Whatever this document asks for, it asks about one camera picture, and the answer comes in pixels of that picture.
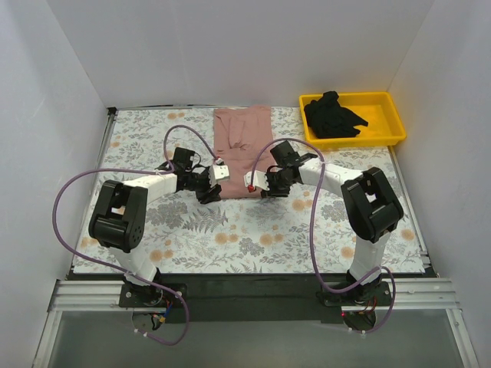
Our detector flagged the pink t shirt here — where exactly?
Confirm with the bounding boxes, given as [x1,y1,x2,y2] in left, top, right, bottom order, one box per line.
[213,105,275,199]

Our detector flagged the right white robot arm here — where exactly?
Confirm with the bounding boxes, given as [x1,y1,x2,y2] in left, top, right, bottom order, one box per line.
[244,139,404,305]

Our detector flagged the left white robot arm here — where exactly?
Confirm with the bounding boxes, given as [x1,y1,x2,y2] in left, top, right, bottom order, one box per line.
[88,148,229,307]

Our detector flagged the floral table mat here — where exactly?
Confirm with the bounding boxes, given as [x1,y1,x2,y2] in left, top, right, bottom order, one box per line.
[71,106,427,274]

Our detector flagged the black t shirt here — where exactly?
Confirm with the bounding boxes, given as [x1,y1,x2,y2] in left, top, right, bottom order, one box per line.
[304,91,368,139]

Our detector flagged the yellow plastic bin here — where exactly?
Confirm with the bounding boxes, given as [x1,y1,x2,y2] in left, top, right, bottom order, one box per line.
[298,91,407,149]

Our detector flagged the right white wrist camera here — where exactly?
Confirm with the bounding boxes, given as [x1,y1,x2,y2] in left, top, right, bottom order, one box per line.
[243,170,269,192]

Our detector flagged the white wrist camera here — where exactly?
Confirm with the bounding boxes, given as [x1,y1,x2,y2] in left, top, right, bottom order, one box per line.
[243,170,269,192]
[209,157,230,186]

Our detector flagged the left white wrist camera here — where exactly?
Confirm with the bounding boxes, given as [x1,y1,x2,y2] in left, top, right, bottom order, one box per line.
[209,157,230,186]

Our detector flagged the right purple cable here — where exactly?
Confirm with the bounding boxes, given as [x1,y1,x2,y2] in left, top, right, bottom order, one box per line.
[247,138,396,339]

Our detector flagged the purple cable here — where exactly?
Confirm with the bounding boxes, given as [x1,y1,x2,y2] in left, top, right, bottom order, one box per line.
[52,124,223,345]
[247,138,396,339]

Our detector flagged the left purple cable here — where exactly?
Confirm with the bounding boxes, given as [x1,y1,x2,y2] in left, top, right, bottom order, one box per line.
[52,124,223,345]

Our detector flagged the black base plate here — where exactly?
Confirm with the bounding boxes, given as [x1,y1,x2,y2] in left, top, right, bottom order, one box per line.
[118,274,391,324]

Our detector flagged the aluminium frame rail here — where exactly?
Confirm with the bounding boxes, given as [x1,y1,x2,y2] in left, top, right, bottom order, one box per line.
[34,274,479,367]

